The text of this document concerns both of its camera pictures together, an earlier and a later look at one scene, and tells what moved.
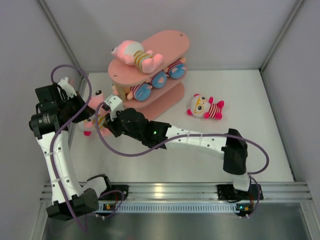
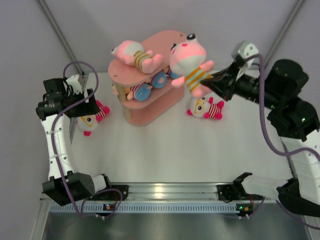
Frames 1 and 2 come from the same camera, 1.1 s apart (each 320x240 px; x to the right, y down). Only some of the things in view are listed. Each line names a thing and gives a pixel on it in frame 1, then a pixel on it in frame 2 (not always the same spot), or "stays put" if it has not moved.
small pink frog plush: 92,128 to 187,58
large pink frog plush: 134,54 stays put
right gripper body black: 117,128 to 236,86
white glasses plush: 201,106 stays put
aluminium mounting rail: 170,192 stays put
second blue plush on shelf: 159,79 stays put
